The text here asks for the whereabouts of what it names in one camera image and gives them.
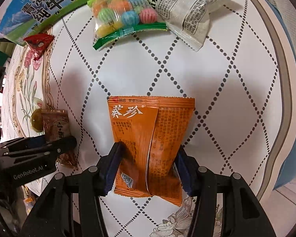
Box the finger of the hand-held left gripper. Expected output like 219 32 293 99
0 136 77 165
0 135 47 152

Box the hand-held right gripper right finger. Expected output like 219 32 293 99
174 145 277 237

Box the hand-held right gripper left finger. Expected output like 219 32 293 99
22 142 125 237

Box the brown snack packet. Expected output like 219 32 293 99
41 109 79 169

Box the orange snack packet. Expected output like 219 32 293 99
107 96 195 207

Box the cardboard milk box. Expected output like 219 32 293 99
0 0 145 47

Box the clear wrapped yolk pastry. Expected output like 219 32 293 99
30 109 45 132

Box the white diamond pattern floral quilt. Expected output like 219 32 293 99
0 0 294 237

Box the small red snack packet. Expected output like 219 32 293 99
23 33 55 61

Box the blue bedsheet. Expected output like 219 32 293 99
261 0 296 190

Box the colourful candy ball bag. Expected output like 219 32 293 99
87 0 169 51

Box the white grey snack packet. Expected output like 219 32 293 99
148 0 244 52

